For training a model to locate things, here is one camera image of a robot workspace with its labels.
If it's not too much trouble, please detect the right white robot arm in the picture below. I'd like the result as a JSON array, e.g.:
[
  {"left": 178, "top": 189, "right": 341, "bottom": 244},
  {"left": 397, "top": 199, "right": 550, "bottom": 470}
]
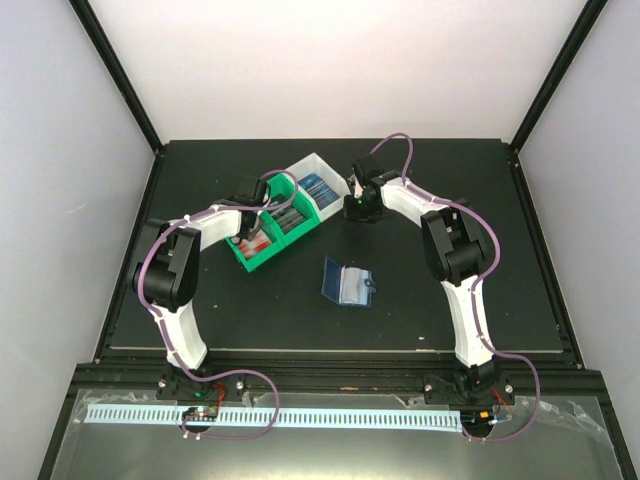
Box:
[{"left": 343, "top": 154, "right": 498, "bottom": 403}]

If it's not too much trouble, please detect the right circuit board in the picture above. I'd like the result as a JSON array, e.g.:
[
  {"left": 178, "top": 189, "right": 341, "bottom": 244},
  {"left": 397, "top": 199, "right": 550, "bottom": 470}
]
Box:
[{"left": 460, "top": 410, "right": 513, "bottom": 429}]

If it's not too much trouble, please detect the white card bin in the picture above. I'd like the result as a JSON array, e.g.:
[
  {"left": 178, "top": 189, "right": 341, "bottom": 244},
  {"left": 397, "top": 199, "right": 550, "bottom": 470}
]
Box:
[{"left": 286, "top": 153, "right": 350, "bottom": 222}]

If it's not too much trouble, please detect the circuit board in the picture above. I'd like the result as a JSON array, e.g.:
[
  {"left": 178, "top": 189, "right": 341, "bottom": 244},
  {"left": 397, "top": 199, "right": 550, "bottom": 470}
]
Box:
[
  {"left": 460, "top": 410, "right": 513, "bottom": 429},
  {"left": 182, "top": 406, "right": 218, "bottom": 422}
]

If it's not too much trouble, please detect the red card stack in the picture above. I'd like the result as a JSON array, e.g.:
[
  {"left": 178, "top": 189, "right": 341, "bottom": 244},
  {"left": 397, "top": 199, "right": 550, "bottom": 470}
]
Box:
[{"left": 236, "top": 230, "right": 272, "bottom": 260}]

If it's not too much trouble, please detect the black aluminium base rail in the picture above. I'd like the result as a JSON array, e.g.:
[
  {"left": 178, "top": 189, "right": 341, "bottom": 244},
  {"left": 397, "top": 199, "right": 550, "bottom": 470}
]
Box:
[{"left": 71, "top": 349, "right": 609, "bottom": 401}]

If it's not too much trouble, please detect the right black frame post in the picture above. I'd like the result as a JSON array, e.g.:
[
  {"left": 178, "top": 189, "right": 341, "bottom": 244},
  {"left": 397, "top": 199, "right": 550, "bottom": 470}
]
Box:
[{"left": 510, "top": 0, "right": 608, "bottom": 154}]

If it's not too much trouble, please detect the blue leather card holder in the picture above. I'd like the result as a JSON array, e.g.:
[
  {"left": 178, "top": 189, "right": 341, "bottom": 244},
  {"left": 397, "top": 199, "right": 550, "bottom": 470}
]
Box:
[{"left": 321, "top": 257, "right": 377, "bottom": 308}]

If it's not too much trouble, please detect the black frame post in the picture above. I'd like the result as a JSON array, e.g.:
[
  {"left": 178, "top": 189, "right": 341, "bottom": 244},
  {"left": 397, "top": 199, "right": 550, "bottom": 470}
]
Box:
[
  {"left": 69, "top": 0, "right": 163, "bottom": 154},
  {"left": 510, "top": 0, "right": 608, "bottom": 154}
]

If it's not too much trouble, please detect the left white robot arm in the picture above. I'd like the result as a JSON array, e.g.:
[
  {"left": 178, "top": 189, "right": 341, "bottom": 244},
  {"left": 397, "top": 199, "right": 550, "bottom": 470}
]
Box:
[{"left": 128, "top": 172, "right": 275, "bottom": 399}]

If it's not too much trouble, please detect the blue card stack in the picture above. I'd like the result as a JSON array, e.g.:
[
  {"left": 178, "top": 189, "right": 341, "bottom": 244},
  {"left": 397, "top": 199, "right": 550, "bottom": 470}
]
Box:
[{"left": 299, "top": 173, "right": 339, "bottom": 210}]

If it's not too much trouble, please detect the white slotted cable duct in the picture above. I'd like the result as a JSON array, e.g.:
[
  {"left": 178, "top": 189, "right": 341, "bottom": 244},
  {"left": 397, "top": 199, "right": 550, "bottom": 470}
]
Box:
[{"left": 84, "top": 404, "right": 462, "bottom": 433}]

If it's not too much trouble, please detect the black card stack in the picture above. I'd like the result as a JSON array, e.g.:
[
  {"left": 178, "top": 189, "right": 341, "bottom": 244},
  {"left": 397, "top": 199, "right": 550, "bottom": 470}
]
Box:
[{"left": 270, "top": 200, "right": 308, "bottom": 234}]

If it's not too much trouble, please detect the green double card bin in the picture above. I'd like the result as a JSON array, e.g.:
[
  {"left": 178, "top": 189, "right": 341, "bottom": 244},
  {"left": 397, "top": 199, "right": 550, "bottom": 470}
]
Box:
[{"left": 226, "top": 171, "right": 320, "bottom": 272}]

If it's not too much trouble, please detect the left circuit board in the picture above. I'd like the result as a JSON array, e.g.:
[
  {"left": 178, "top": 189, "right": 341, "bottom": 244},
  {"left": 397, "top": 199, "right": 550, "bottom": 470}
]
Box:
[{"left": 182, "top": 406, "right": 218, "bottom": 422}]

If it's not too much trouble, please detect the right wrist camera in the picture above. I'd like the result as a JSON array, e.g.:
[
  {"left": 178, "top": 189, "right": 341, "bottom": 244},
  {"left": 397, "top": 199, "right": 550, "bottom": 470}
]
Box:
[{"left": 347, "top": 173, "right": 363, "bottom": 198}]

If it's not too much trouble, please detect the left black frame post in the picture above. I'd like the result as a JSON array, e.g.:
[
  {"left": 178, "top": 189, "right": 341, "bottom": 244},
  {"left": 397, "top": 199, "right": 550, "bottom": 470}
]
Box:
[{"left": 69, "top": 0, "right": 163, "bottom": 154}]

